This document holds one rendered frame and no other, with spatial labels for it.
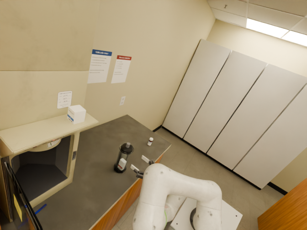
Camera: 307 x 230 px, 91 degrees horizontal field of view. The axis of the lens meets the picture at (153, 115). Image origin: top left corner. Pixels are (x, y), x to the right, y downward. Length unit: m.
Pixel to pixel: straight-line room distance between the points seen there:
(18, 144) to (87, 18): 0.48
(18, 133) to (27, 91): 0.14
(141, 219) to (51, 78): 0.61
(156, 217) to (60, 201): 0.66
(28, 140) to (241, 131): 3.28
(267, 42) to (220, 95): 1.25
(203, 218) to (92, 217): 0.62
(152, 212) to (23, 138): 0.52
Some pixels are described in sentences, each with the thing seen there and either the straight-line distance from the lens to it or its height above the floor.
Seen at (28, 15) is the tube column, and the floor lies 1.87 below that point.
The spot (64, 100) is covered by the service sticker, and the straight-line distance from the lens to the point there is 0.73.
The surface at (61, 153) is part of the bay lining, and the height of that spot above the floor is 1.16.
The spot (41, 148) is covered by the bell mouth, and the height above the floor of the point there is 1.33.
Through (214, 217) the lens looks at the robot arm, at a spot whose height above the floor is 1.27.
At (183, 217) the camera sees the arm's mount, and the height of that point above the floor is 1.01.
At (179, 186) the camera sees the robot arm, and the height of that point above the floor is 1.41.
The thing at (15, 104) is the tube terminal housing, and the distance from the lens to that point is 0.66.
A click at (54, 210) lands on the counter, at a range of 1.13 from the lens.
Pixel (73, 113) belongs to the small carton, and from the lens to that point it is 0.69.
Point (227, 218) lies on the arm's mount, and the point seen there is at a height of 1.13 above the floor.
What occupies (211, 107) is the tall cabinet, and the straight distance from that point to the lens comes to 3.36.
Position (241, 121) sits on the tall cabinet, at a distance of 3.38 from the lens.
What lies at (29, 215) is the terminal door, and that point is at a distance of 0.62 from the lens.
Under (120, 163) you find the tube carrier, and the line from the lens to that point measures 1.22.
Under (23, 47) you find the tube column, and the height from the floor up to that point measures 1.78.
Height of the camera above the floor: 1.94
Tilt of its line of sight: 26 degrees down
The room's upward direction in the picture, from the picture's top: 22 degrees clockwise
